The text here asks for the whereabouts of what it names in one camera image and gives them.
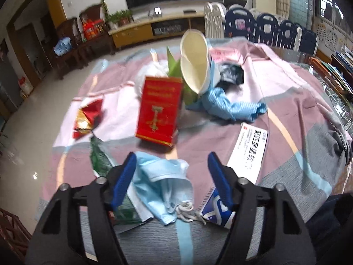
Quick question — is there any grey refrigerator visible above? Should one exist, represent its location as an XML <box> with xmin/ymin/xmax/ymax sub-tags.
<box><xmin>0</xmin><ymin>57</ymin><xmax>23</xmax><ymax>111</ymax></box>

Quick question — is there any red gold foil wrapper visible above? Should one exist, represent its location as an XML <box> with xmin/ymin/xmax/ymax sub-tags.
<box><xmin>72</xmin><ymin>99</ymin><xmax>104</xmax><ymax>140</ymax></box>

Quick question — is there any white paper cup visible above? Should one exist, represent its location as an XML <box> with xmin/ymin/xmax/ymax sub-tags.
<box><xmin>180</xmin><ymin>29</ymin><xmax>221</xmax><ymax>96</ymax></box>

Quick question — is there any light blue face mask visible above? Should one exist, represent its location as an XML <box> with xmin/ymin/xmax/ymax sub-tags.
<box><xmin>132</xmin><ymin>151</ymin><xmax>194</xmax><ymax>226</ymax></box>

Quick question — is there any pink plastic bag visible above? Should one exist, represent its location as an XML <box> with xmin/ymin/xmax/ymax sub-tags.
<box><xmin>210</xmin><ymin>46</ymin><xmax>246</xmax><ymax>64</ymax></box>

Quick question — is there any navy playpen fence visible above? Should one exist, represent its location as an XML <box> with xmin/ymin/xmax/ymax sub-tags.
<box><xmin>224</xmin><ymin>5</ymin><xmax>318</xmax><ymax>56</ymax></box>

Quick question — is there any black plastic bag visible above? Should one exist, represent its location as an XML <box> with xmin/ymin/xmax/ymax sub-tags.
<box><xmin>214</xmin><ymin>62</ymin><xmax>245</xmax><ymax>87</ymax></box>

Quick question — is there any black audio receiver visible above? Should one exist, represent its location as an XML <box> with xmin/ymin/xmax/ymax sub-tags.
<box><xmin>151</xmin><ymin>23</ymin><xmax>183</xmax><ymax>35</ymax></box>

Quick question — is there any green folded paper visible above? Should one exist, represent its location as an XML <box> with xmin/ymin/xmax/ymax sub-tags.
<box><xmin>166</xmin><ymin>46</ymin><xmax>199</xmax><ymax>106</ymax></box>

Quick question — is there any white playpen fence panel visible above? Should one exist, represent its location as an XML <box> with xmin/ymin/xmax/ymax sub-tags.
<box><xmin>203</xmin><ymin>2</ymin><xmax>227</xmax><ymax>38</ymax></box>

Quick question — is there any wall calendar poster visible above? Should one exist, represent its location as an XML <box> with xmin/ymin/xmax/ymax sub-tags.
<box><xmin>314</xmin><ymin>21</ymin><xmax>348</xmax><ymax>51</ymax></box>

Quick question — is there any row of books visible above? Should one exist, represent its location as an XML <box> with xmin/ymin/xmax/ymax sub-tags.
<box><xmin>308</xmin><ymin>46</ymin><xmax>353</xmax><ymax>95</ymax></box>

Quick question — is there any red gold-print carton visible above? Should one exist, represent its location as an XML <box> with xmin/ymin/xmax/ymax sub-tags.
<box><xmin>135</xmin><ymin>76</ymin><xmax>184</xmax><ymax>147</ymax></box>

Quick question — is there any white plastic bag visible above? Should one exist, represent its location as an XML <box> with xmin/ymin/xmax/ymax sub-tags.
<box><xmin>135</xmin><ymin>60</ymin><xmax>169</xmax><ymax>100</ymax></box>

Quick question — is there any water jug with red label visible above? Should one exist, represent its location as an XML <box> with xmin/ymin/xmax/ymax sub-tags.
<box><xmin>17</xmin><ymin>77</ymin><xmax>34</xmax><ymax>96</ymax></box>

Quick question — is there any pink grey checked sheet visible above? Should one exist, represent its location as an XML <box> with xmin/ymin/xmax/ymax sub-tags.
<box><xmin>41</xmin><ymin>37</ymin><xmax>353</xmax><ymax>265</ymax></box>

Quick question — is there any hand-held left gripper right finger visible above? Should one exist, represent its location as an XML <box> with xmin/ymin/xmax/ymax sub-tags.
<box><xmin>208</xmin><ymin>152</ymin><xmax>317</xmax><ymax>265</ymax></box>

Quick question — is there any black laptop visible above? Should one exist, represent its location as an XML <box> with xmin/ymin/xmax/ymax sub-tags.
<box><xmin>223</xmin><ymin>0</ymin><xmax>248</xmax><ymax>8</ymax></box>

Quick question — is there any blue bag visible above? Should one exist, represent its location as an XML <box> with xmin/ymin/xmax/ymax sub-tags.
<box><xmin>53</xmin><ymin>37</ymin><xmax>73</xmax><ymax>56</ymax></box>

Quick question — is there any woven wooden chair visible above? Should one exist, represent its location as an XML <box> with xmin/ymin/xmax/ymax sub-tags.
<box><xmin>0</xmin><ymin>208</ymin><xmax>33</xmax><ymax>263</ymax></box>

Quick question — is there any potted green plant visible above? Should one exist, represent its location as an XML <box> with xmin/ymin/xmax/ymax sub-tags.
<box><xmin>105</xmin><ymin>9</ymin><xmax>135</xmax><ymax>30</ymax></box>

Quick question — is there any yellow wooden television cabinet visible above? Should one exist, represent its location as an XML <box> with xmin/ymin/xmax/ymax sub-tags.
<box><xmin>108</xmin><ymin>11</ymin><xmax>207</xmax><ymax>49</ymax></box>

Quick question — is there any white printed box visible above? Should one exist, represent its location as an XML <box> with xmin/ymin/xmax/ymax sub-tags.
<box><xmin>225</xmin><ymin>122</ymin><xmax>270</xmax><ymax>183</ymax></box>

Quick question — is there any green foil wrapper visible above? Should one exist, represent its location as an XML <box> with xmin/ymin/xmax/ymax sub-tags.
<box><xmin>89</xmin><ymin>136</ymin><xmax>144</xmax><ymax>225</ymax></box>

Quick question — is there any blue striped cloth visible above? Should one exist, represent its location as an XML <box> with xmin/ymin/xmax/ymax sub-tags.
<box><xmin>190</xmin><ymin>87</ymin><xmax>267</xmax><ymax>123</ymax></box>

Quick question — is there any red gift box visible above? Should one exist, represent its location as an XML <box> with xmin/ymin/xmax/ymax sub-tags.
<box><xmin>82</xmin><ymin>19</ymin><xmax>107</xmax><ymax>41</ymax></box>

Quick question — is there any dark carved wooden chair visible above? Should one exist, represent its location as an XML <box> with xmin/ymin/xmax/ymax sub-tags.
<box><xmin>78</xmin><ymin>4</ymin><xmax>117</xmax><ymax>56</ymax></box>
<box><xmin>54</xmin><ymin>17</ymin><xmax>84</xmax><ymax>73</ymax></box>

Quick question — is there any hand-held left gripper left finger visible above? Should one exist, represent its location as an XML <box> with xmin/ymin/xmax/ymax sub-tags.
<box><xmin>25</xmin><ymin>152</ymin><xmax>137</xmax><ymax>265</ymax></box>

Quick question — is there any blue white packet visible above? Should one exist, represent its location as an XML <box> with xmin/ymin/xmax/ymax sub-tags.
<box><xmin>200</xmin><ymin>187</ymin><xmax>237</xmax><ymax>229</ymax></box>

